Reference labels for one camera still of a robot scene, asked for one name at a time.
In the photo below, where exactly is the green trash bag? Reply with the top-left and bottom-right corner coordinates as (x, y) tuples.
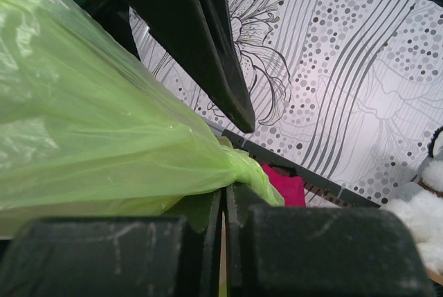
(1, 0), (284, 236)

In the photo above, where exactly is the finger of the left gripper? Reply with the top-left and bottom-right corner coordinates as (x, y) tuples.
(126, 0), (255, 133)

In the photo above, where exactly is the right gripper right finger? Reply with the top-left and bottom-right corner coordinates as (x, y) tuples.
(225, 184), (433, 296)

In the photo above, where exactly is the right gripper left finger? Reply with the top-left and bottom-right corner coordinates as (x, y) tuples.
(1, 191), (222, 296)

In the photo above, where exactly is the magenta hat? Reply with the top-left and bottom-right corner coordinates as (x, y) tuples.
(262, 165), (306, 208)

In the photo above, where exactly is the white plush dog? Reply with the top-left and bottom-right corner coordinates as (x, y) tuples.
(381, 127), (442, 275)

